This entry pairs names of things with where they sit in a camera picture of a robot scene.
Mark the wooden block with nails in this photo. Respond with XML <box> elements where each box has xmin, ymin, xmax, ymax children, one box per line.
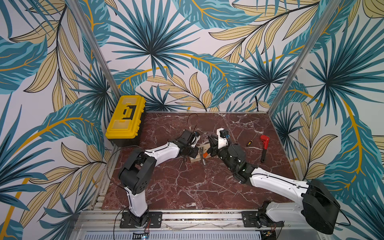
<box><xmin>189</xmin><ymin>144</ymin><xmax>219</xmax><ymax>163</ymax></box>

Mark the claw hammer orange black handle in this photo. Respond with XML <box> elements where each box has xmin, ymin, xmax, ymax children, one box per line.
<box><xmin>199</xmin><ymin>145</ymin><xmax>210</xmax><ymax>166</ymax></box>

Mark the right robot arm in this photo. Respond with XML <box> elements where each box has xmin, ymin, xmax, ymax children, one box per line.
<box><xmin>208</xmin><ymin>129</ymin><xmax>341</xmax><ymax>235</ymax></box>

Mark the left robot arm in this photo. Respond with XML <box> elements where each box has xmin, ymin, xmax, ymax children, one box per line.
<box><xmin>118</xmin><ymin>130</ymin><xmax>200</xmax><ymax>227</ymax></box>

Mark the yellow black toolbox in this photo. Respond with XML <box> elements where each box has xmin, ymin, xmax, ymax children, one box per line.
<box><xmin>106</xmin><ymin>95</ymin><xmax>146</xmax><ymax>147</ymax></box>

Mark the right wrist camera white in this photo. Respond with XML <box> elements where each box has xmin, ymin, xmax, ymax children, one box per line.
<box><xmin>217</xmin><ymin>128</ymin><xmax>230</xmax><ymax>150</ymax></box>

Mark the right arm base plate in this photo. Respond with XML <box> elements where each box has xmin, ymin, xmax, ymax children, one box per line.
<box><xmin>241</xmin><ymin>211</ymin><xmax>284</xmax><ymax>229</ymax></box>

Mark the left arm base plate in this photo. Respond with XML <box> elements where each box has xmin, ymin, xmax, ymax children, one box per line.
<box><xmin>120</xmin><ymin>211</ymin><xmax>163</xmax><ymax>229</ymax></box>

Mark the aluminium front rail frame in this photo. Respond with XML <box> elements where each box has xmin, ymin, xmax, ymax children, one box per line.
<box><xmin>70</xmin><ymin>210</ymin><xmax>333</xmax><ymax>240</ymax></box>

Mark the left aluminium corner post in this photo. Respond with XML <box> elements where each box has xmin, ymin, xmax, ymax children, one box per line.
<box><xmin>67</xmin><ymin>0</ymin><xmax>121</xmax><ymax>99</ymax></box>

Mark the aluminium corner post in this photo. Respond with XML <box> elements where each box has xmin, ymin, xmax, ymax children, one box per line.
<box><xmin>267</xmin><ymin>0</ymin><xmax>341</xmax><ymax>117</ymax></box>
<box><xmin>67</xmin><ymin>0</ymin><xmax>121</xmax><ymax>99</ymax></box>

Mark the right aluminium corner post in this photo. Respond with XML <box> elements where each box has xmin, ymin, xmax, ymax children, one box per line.
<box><xmin>267</xmin><ymin>0</ymin><xmax>341</xmax><ymax>117</ymax></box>

